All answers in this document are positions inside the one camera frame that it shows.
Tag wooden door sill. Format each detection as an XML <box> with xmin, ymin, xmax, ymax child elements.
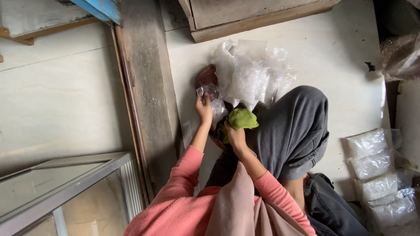
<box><xmin>112</xmin><ymin>0</ymin><xmax>185</xmax><ymax>204</ymax></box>

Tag large clear plastic sack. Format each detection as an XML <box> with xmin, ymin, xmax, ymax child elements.
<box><xmin>380</xmin><ymin>30</ymin><xmax>420</xmax><ymax>82</ymax></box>

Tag person's grey trousers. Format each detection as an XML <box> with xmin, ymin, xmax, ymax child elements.
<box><xmin>205</xmin><ymin>85</ymin><xmax>330</xmax><ymax>197</ymax></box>

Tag person's right hand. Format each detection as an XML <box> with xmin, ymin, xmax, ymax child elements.
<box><xmin>224</xmin><ymin>121</ymin><xmax>247</xmax><ymax>153</ymax></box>

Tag pile of clear plastic bags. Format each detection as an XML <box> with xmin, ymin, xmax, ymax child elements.
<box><xmin>213</xmin><ymin>39</ymin><xmax>298</xmax><ymax>112</ymax></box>

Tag person's beige headscarf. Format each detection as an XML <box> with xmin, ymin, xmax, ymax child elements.
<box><xmin>204</xmin><ymin>160</ymin><xmax>310</xmax><ymax>236</ymax></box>

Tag green cloth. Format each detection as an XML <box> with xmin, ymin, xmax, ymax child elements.
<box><xmin>215</xmin><ymin>108</ymin><xmax>260</xmax><ymax>145</ymax></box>

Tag small clear plastic bag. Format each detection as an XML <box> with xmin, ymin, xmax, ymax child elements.
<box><xmin>196</xmin><ymin>83</ymin><xmax>229</xmax><ymax>128</ymax></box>

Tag blue wooden board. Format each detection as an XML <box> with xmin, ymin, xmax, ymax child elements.
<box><xmin>70</xmin><ymin>0</ymin><xmax>122</xmax><ymax>26</ymax></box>

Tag wooden cabinet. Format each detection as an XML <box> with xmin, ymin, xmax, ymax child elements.
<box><xmin>178</xmin><ymin>0</ymin><xmax>342</xmax><ymax>44</ymax></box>

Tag row of filled plastic bags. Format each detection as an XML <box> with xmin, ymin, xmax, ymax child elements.
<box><xmin>346</xmin><ymin>128</ymin><xmax>420</xmax><ymax>236</ymax></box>

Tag glass display case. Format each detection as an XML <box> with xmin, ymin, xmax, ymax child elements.
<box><xmin>0</xmin><ymin>151</ymin><xmax>145</xmax><ymax>236</ymax></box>

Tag dark denim garment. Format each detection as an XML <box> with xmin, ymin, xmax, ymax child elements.
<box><xmin>303</xmin><ymin>173</ymin><xmax>369</xmax><ymax>236</ymax></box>

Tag wooden shelf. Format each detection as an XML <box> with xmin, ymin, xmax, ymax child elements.
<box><xmin>0</xmin><ymin>0</ymin><xmax>100</xmax><ymax>46</ymax></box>

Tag person's left hand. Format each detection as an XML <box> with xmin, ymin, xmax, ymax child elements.
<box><xmin>196</xmin><ymin>93</ymin><xmax>213</xmax><ymax>127</ymax></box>

